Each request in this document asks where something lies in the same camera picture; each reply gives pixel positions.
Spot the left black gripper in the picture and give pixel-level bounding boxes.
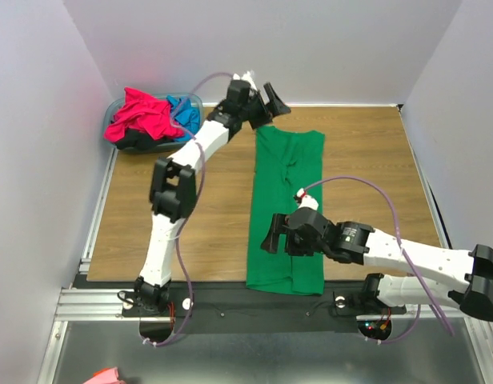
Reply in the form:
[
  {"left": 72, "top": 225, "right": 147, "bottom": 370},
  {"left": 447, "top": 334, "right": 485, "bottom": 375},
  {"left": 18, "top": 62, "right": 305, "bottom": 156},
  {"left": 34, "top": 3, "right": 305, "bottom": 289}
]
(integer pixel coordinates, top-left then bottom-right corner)
[{"left": 239, "top": 84, "right": 291, "bottom": 130}]

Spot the green t shirt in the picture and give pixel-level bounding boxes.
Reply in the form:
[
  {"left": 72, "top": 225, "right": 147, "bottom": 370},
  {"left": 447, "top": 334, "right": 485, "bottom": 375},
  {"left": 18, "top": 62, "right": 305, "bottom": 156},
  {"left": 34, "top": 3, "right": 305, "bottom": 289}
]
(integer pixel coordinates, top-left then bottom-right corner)
[{"left": 246, "top": 126, "right": 325, "bottom": 295}]

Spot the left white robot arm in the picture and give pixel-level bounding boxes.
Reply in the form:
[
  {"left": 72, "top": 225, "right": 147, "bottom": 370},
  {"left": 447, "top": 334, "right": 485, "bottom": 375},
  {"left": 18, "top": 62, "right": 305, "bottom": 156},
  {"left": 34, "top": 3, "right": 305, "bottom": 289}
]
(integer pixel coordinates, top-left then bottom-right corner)
[{"left": 118, "top": 73, "right": 291, "bottom": 318}]

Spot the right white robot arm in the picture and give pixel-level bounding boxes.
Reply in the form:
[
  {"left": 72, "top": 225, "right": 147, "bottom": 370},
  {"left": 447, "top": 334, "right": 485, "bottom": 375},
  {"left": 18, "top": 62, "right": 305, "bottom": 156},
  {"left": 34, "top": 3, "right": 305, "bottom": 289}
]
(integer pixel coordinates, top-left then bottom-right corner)
[{"left": 260, "top": 207, "right": 493, "bottom": 322}]

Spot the blue t shirt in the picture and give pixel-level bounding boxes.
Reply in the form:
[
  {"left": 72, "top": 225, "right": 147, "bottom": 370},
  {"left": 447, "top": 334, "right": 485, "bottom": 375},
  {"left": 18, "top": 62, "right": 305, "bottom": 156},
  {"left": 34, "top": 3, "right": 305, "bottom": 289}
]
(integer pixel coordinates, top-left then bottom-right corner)
[{"left": 166, "top": 95, "right": 200, "bottom": 142}]

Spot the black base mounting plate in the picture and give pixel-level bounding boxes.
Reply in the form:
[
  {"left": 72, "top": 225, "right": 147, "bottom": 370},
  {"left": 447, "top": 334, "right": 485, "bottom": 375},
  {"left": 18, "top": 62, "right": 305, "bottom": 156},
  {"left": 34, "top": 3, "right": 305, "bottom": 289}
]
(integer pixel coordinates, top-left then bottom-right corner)
[{"left": 117, "top": 280, "right": 406, "bottom": 338}]

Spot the pink t shirt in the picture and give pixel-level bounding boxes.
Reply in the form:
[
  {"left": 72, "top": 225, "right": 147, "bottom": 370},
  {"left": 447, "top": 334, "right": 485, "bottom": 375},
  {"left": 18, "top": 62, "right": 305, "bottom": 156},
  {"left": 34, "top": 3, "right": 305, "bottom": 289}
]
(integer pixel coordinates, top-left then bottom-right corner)
[{"left": 103, "top": 87, "right": 185, "bottom": 143}]

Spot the black t shirt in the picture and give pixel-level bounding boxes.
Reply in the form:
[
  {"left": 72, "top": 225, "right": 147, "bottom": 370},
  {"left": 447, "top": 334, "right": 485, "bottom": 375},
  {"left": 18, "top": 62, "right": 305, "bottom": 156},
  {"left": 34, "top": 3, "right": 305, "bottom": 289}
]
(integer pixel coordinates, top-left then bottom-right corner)
[{"left": 114, "top": 129, "right": 174, "bottom": 153}]

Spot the translucent blue plastic bin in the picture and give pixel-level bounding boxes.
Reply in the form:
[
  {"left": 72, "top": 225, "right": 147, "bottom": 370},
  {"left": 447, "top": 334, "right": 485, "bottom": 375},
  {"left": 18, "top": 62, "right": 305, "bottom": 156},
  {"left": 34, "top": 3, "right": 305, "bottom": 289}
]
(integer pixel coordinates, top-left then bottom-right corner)
[{"left": 102, "top": 87, "right": 203, "bottom": 154}]

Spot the pink cloth at bottom edge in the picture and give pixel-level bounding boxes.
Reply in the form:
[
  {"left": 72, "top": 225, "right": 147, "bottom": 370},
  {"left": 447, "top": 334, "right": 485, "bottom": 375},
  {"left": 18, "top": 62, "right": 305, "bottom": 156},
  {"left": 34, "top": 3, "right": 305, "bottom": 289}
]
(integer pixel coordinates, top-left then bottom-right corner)
[{"left": 84, "top": 367, "right": 124, "bottom": 384}]

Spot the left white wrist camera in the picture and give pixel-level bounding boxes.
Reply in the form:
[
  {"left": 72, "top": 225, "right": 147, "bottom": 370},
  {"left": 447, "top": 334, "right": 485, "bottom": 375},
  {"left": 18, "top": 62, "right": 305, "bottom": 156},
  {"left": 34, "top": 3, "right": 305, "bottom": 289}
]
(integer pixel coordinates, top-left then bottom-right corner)
[{"left": 232, "top": 70, "right": 258, "bottom": 91}]

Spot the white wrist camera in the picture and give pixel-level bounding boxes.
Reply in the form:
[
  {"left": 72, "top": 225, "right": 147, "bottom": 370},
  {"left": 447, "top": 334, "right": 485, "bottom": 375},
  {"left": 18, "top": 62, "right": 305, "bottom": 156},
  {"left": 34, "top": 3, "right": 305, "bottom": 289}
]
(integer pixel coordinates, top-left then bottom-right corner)
[
  {"left": 294, "top": 188, "right": 319, "bottom": 210},
  {"left": 232, "top": 70, "right": 258, "bottom": 91}
]

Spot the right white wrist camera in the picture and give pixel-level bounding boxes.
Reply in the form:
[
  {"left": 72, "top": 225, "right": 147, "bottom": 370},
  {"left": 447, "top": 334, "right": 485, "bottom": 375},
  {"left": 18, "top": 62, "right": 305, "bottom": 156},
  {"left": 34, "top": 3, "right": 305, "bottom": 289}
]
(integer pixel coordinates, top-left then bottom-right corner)
[{"left": 294, "top": 188, "right": 319, "bottom": 210}]

